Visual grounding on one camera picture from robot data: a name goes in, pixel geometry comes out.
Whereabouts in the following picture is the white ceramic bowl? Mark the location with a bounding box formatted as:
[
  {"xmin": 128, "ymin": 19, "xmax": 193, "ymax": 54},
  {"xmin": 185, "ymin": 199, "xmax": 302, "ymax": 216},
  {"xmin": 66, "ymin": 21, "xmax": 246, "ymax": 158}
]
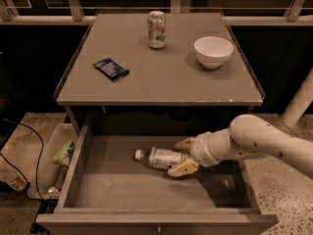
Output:
[{"xmin": 194, "ymin": 36, "xmax": 235, "ymax": 70}]

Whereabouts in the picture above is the black cable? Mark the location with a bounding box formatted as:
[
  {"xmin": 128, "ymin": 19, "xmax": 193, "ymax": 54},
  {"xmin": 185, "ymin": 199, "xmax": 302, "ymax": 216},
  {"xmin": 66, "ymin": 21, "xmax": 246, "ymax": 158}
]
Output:
[{"xmin": 0, "ymin": 117, "xmax": 47, "ymax": 201}]

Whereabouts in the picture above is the blue plastic bottle white cap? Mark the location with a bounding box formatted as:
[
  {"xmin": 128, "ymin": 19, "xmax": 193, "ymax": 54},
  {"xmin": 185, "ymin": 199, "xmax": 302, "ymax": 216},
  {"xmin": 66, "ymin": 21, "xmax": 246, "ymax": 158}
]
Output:
[{"xmin": 134, "ymin": 147, "xmax": 186, "ymax": 170}]

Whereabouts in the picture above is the white green soda can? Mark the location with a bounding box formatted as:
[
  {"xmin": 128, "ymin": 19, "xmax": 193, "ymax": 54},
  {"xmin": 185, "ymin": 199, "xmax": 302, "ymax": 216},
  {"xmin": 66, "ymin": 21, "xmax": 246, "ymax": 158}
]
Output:
[{"xmin": 148, "ymin": 11, "xmax": 165, "ymax": 49}]

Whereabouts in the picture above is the green bag in bin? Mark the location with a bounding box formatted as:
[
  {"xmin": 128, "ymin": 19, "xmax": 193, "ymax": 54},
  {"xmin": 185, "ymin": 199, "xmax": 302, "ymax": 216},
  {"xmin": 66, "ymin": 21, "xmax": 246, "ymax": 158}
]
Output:
[{"xmin": 52, "ymin": 140, "xmax": 75, "ymax": 167}]

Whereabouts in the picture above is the small colourful packet on floor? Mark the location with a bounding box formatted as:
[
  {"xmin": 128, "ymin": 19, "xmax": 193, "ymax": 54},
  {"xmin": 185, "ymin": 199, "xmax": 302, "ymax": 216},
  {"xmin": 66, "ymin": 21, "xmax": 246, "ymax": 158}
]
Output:
[{"xmin": 1, "ymin": 168, "xmax": 28, "ymax": 192}]

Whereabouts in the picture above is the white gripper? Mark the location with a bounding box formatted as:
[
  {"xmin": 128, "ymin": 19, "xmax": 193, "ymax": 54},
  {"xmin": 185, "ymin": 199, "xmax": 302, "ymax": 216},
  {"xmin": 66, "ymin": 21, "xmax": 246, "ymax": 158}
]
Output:
[{"xmin": 167, "ymin": 131, "xmax": 219, "ymax": 177}]

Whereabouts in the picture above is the clear plastic bin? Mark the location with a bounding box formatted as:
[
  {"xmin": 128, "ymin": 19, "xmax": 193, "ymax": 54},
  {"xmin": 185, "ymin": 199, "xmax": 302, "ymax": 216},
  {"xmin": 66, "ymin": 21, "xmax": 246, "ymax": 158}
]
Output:
[{"xmin": 27, "ymin": 123, "xmax": 77, "ymax": 199}]

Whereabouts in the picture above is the open grey top drawer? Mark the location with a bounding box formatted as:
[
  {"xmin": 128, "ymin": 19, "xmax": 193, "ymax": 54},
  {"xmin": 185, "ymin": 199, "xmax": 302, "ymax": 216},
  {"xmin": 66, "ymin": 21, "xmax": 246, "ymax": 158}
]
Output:
[{"xmin": 37, "ymin": 126, "xmax": 278, "ymax": 235}]

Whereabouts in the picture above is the metal railing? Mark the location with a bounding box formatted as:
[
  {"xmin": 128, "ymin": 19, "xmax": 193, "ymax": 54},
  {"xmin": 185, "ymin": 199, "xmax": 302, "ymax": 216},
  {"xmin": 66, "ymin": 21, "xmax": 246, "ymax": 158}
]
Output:
[{"xmin": 0, "ymin": 0, "xmax": 313, "ymax": 26}]

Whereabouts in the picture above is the dark blue snack packet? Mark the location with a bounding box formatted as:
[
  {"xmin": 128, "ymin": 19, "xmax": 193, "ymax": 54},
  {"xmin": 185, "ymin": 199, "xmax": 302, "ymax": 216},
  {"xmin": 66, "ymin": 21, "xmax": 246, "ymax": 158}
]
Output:
[{"xmin": 93, "ymin": 58, "xmax": 129, "ymax": 82}]

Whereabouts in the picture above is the grey wooden cabinet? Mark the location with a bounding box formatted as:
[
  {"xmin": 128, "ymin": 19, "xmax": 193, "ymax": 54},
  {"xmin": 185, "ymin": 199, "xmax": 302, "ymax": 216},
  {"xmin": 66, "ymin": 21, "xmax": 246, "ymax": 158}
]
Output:
[{"xmin": 55, "ymin": 13, "xmax": 264, "ymax": 130}]

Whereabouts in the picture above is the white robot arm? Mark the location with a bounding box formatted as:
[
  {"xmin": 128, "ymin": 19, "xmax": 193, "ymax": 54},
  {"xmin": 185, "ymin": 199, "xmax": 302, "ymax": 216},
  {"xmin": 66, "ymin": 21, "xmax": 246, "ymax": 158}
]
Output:
[{"xmin": 167, "ymin": 114, "xmax": 313, "ymax": 178}]

